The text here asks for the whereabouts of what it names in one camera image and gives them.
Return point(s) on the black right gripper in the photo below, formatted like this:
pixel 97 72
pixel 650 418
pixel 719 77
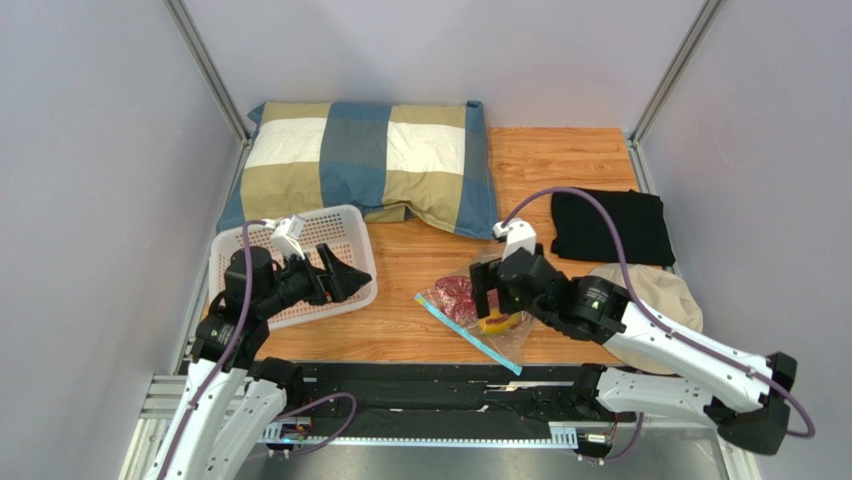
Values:
pixel 482 288

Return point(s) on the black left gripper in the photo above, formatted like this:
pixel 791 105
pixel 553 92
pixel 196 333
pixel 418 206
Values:
pixel 345 280

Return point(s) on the clear zip top bag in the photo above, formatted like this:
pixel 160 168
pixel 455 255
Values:
pixel 499 336

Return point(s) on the red toy lobster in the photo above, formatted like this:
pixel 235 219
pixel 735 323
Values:
pixel 454 296

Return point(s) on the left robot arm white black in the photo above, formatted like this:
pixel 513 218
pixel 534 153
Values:
pixel 229 398

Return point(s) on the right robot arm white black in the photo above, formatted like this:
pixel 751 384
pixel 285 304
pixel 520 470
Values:
pixel 744 396

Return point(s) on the white plastic basket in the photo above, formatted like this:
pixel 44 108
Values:
pixel 342 229

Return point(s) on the yellow toy fruit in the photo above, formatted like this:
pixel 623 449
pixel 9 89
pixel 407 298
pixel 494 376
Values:
pixel 497 322

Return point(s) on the plaid pillow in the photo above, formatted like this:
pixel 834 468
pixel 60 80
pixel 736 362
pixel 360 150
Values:
pixel 390 162

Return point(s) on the beige hat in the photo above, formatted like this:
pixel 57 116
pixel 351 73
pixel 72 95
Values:
pixel 669 295

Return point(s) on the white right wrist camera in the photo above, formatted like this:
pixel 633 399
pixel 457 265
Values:
pixel 516 234

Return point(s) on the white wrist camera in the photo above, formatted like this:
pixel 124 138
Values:
pixel 286 234
pixel 516 234

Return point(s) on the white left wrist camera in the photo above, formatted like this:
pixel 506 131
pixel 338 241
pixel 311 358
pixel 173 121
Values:
pixel 286 234

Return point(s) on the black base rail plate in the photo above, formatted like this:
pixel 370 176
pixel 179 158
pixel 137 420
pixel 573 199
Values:
pixel 433 401

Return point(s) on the aluminium frame rail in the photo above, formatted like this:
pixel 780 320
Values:
pixel 686 449

